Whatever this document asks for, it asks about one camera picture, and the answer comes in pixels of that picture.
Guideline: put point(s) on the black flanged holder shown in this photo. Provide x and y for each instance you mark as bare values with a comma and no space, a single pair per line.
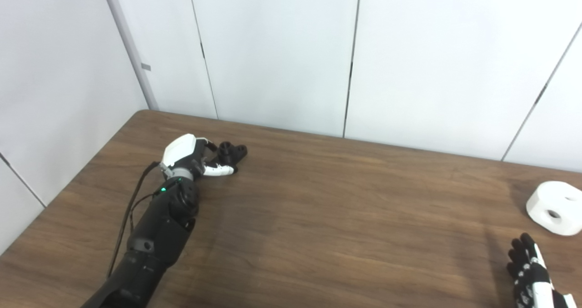
234,152

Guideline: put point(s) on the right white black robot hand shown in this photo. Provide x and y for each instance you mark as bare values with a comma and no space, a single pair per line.
532,276

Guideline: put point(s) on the round white piece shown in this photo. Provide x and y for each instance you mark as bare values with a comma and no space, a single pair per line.
559,203

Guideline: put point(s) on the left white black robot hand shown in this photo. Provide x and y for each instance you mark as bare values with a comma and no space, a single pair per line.
182,151

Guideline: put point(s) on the gray wall corner post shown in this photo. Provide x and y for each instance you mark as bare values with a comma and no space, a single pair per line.
132,53

